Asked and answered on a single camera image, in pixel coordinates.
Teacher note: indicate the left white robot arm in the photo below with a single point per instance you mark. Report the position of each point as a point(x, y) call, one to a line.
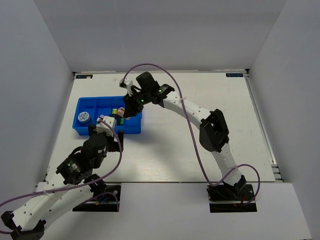
point(73, 184)

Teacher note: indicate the yellow cap black highlighter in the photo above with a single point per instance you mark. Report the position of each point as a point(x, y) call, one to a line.
point(114, 113)

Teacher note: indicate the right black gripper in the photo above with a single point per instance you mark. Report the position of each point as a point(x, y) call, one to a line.
point(131, 107)

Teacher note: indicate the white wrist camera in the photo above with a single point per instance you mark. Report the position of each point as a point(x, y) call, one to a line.
point(127, 84)
point(106, 124)

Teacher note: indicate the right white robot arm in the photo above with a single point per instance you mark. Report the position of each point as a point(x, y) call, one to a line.
point(212, 126)

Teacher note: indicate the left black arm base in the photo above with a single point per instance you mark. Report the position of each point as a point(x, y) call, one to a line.
point(108, 201)

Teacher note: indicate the black corner label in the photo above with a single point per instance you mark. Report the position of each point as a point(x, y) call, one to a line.
point(234, 75)
point(84, 76)

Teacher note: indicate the blue compartment tray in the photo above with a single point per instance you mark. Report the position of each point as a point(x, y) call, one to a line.
point(103, 105)

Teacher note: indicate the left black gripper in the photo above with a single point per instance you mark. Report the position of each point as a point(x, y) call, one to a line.
point(116, 145)

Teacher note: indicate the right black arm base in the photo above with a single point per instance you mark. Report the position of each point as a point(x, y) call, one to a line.
point(223, 200)

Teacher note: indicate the left black corner label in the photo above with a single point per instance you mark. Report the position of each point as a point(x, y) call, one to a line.
point(84, 76)

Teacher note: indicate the right black corner label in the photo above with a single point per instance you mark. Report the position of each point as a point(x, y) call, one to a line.
point(234, 75)

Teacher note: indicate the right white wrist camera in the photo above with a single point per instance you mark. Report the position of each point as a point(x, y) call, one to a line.
point(127, 84)

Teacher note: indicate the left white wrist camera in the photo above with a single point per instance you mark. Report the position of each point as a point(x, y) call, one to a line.
point(106, 124)

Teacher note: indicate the blue patterned tape roll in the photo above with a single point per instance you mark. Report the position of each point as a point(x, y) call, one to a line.
point(84, 118)

